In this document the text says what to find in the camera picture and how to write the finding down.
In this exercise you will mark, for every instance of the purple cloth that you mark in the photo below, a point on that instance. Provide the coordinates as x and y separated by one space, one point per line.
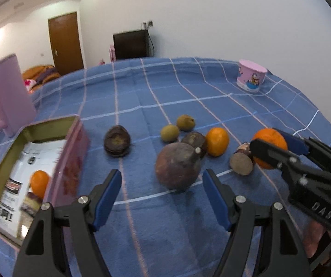
46 73

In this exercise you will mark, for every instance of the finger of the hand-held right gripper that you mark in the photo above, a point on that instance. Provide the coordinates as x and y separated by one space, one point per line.
272 150
296 144

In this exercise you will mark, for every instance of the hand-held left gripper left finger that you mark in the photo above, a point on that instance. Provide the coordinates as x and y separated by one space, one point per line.
108 199

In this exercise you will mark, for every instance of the floral cushion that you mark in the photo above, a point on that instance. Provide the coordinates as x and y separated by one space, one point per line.
29 85

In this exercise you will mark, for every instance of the pink cartoon bucket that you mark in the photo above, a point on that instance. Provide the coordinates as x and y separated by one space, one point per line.
250 76

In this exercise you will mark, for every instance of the large reddish brown fruit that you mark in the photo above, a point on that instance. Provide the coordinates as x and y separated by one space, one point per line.
177 167

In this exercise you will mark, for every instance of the orange leather sofa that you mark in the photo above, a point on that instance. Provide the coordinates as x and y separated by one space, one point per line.
31 73

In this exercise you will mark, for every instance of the green brown kiwi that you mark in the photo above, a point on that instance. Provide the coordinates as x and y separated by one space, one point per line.
169 132
185 122

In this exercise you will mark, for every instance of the cut purple sweet potato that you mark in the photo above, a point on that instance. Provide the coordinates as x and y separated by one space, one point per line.
242 163

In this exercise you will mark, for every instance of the white printed paper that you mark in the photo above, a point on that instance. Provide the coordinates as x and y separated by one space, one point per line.
15 173

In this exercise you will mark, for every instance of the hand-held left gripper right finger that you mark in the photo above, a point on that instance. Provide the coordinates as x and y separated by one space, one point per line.
216 199

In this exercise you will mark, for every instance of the brown wooden door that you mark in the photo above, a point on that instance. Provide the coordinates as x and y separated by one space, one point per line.
66 43

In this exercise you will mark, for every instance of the orange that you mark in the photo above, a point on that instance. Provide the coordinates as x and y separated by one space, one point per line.
269 138
217 141
39 183

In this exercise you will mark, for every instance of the wall socket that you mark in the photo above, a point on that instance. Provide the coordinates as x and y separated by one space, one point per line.
148 24

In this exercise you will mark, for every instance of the dark brown wrinkled fruit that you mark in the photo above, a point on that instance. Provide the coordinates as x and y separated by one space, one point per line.
117 141

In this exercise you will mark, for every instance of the black television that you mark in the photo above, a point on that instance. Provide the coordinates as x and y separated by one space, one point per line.
129 46

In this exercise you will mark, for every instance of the small dark mangosteen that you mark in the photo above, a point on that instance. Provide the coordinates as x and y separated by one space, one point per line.
195 140

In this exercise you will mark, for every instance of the pink plastic pitcher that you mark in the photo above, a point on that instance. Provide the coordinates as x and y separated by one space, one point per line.
7 92

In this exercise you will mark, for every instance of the blue checked blanket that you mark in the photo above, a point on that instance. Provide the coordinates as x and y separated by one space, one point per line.
154 92

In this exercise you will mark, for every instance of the person's right hand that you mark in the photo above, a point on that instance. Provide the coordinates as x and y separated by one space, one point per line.
315 236

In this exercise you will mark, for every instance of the pink tin box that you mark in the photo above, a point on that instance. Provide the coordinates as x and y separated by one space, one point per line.
73 155

